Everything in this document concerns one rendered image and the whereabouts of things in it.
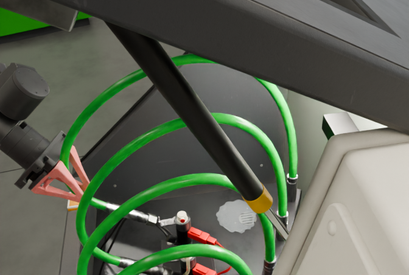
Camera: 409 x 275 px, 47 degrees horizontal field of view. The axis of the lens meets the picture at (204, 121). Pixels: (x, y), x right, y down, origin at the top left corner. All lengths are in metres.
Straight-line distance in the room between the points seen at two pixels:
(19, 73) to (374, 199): 0.57
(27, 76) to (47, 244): 1.70
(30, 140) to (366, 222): 0.58
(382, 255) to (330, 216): 0.05
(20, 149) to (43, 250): 1.63
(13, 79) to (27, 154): 0.12
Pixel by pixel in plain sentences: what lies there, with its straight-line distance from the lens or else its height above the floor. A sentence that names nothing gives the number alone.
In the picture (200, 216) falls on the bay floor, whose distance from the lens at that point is 1.22.
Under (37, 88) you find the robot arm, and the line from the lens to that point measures 0.74.
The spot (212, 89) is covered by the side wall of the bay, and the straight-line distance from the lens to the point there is 1.07.
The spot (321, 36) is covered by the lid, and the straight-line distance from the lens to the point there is 0.25.
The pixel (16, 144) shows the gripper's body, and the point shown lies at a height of 1.30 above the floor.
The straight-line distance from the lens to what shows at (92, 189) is 0.69.
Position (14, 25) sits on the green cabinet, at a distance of 4.18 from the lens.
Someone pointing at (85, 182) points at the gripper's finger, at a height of 1.20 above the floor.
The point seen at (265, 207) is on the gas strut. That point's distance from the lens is 0.38.
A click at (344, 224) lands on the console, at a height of 1.52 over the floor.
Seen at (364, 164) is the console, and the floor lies 1.55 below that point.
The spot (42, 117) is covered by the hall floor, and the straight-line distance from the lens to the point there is 3.20.
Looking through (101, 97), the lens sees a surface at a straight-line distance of 0.69.
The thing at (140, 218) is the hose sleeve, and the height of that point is 1.11.
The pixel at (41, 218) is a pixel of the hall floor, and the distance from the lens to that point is 2.51.
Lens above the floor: 1.74
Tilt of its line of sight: 37 degrees down
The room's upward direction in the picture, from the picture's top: 4 degrees counter-clockwise
